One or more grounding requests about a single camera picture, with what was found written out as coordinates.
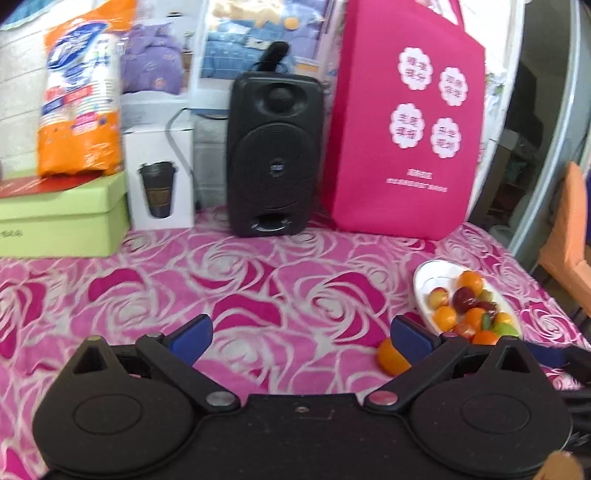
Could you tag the dark red plum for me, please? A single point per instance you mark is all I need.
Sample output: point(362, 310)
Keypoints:
point(488, 308)
point(464, 297)

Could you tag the red yellow apple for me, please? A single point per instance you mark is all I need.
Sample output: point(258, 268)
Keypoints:
point(437, 297)

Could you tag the person's left hand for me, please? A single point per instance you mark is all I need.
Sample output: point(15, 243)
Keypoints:
point(561, 468)

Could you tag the yellow-orange citrus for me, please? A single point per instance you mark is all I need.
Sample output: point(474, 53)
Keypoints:
point(503, 318)

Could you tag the blue bedding poster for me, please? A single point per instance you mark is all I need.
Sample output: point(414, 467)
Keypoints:
point(231, 46)

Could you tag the white oval plate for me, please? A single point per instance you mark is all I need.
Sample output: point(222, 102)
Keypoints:
point(427, 274)

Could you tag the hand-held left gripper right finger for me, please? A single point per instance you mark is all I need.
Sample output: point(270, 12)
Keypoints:
point(411, 334)

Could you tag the large yellow-orange orange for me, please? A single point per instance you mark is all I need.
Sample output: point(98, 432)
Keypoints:
point(390, 360)

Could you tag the white door frame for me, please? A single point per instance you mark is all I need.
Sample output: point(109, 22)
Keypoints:
point(549, 175)

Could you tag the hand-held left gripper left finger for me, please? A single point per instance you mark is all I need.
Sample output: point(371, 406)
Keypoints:
point(191, 334)

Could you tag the large round orange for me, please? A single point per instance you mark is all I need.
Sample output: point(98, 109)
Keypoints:
point(470, 280)

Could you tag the orange chair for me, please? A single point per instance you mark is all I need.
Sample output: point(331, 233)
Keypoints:
point(570, 240)

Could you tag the green shoe box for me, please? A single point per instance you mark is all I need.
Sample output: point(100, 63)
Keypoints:
point(60, 226)

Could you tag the small orange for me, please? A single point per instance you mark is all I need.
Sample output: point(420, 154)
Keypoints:
point(445, 317)
point(485, 338)

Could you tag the pink tote bag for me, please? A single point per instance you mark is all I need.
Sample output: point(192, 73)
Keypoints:
point(369, 161)

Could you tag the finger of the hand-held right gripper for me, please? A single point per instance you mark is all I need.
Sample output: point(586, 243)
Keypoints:
point(547, 354)

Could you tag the black speaker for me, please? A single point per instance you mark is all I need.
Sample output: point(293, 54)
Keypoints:
point(272, 161)

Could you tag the purple bedding poster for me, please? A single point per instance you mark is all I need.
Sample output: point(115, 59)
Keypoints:
point(152, 60)

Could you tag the orange with green leaf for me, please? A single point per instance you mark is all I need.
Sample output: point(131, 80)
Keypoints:
point(474, 316)

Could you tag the white cup box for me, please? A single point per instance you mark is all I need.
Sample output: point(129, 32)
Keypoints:
point(138, 147)

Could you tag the black microphone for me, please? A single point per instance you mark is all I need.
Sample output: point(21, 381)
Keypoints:
point(276, 53)

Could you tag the large green fruit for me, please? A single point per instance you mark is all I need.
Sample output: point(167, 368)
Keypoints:
point(506, 329)

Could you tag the red flat envelope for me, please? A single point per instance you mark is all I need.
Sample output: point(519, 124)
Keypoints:
point(27, 187)

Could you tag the orange paper cup package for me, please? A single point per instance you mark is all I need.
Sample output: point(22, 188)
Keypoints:
point(74, 152)

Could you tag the pink rose tablecloth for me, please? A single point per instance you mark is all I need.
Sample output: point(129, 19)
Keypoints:
point(184, 286)

